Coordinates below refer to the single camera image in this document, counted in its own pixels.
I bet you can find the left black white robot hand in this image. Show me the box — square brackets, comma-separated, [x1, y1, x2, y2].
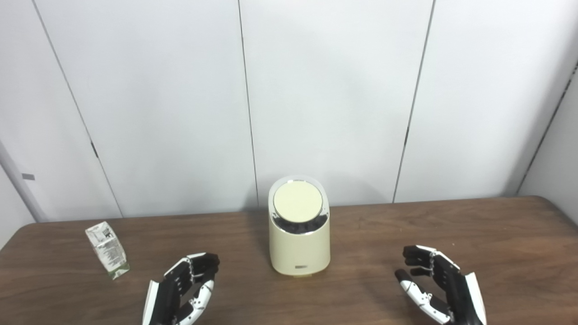
[142, 252, 220, 325]

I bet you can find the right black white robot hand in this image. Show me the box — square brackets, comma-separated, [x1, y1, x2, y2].
[395, 245, 487, 325]

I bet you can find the white green milk carton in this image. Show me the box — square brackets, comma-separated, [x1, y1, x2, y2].
[85, 221, 130, 280]

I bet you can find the cream-colored round bin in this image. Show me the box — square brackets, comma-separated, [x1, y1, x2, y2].
[268, 175, 331, 277]

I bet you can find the cream round bin lid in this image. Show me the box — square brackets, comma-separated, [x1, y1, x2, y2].
[273, 180, 323, 223]

